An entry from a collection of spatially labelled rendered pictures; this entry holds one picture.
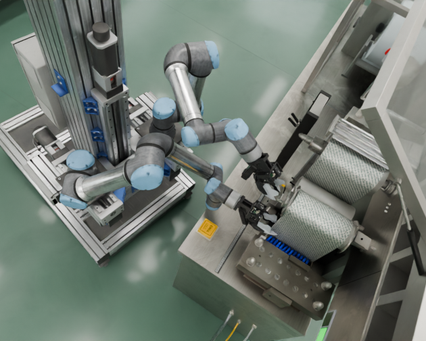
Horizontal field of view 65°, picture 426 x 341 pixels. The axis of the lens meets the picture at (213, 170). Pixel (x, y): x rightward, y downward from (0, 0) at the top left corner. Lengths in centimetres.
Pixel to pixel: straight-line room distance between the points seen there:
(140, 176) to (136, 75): 218
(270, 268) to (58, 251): 157
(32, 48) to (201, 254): 121
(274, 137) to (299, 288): 86
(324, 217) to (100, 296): 162
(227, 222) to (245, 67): 225
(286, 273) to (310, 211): 32
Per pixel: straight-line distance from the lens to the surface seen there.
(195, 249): 159
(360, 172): 142
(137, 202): 241
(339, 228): 136
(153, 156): 128
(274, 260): 152
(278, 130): 202
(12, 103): 329
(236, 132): 115
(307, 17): 457
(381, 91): 72
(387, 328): 118
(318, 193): 148
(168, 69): 140
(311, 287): 156
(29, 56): 178
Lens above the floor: 242
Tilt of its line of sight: 60 degrees down
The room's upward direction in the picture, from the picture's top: 19 degrees clockwise
